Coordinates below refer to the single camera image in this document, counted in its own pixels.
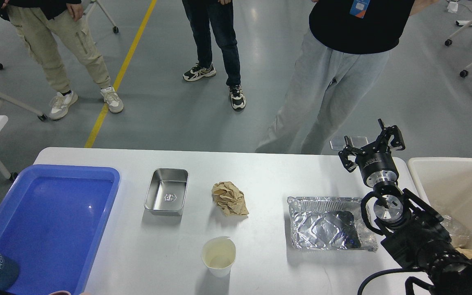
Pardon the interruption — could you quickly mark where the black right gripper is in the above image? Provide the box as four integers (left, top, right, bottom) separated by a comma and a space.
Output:
338, 119, 405, 188

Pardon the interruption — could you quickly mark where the stainless steel rectangular container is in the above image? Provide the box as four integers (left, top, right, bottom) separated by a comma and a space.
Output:
144, 168, 188, 216

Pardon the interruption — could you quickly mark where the pink plastic mug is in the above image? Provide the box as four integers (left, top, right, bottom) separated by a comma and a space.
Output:
49, 290, 71, 295

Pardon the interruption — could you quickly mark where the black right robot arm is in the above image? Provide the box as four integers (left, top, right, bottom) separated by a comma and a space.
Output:
338, 119, 472, 295

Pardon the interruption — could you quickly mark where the aluminium foil tray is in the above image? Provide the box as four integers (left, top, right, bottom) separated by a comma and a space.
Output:
287, 196, 378, 252

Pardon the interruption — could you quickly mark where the white plastic bin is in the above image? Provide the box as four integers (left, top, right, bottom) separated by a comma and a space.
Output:
408, 157, 472, 250

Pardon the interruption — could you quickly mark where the person in grey trousers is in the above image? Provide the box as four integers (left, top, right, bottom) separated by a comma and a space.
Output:
255, 0, 434, 154

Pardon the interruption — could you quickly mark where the crumpled clear plastic in bin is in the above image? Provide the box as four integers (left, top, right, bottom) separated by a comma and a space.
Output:
441, 215, 472, 248

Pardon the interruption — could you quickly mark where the crumpled brown paper ball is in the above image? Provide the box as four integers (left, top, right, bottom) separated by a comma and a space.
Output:
211, 181, 249, 216

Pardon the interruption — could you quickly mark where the white paper cup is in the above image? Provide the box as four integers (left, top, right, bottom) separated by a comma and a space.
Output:
201, 236, 236, 278

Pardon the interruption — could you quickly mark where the person in blue jeans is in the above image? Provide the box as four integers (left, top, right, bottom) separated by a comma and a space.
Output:
182, 0, 247, 111

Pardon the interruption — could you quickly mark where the blue plastic tray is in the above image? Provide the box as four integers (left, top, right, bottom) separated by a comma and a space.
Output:
0, 165, 120, 295

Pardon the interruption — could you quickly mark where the person in khaki trousers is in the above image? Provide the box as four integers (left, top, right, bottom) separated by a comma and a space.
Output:
0, 0, 124, 120

